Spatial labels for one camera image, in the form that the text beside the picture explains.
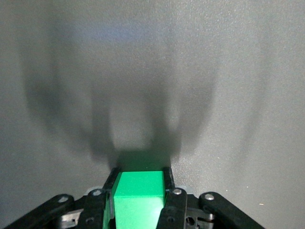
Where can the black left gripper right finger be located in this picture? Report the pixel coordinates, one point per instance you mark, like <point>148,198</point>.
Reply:
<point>175,210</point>

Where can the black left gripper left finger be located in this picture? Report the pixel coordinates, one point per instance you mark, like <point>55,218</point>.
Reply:
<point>94,207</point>

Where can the small green cube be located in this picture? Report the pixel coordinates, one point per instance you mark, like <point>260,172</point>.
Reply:
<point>138,205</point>

